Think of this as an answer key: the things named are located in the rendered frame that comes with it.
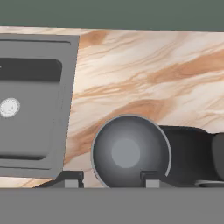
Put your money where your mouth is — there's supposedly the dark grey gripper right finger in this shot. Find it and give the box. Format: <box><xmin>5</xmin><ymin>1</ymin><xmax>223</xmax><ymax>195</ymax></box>
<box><xmin>139</xmin><ymin>170</ymin><xmax>179</xmax><ymax>189</ymax></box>

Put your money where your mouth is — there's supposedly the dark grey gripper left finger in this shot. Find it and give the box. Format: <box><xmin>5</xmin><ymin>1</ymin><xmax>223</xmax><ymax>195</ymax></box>
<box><xmin>34</xmin><ymin>170</ymin><xmax>85</xmax><ymax>189</ymax></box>

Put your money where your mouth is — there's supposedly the grey stand mixer bowl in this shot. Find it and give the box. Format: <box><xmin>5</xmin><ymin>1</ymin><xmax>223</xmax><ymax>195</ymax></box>
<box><xmin>90</xmin><ymin>114</ymin><xmax>172</xmax><ymax>189</ymax></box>

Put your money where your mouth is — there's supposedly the dark grey kitchen sink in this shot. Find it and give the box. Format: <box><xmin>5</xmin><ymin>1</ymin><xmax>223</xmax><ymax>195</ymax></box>
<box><xmin>0</xmin><ymin>33</ymin><xmax>81</xmax><ymax>179</ymax></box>

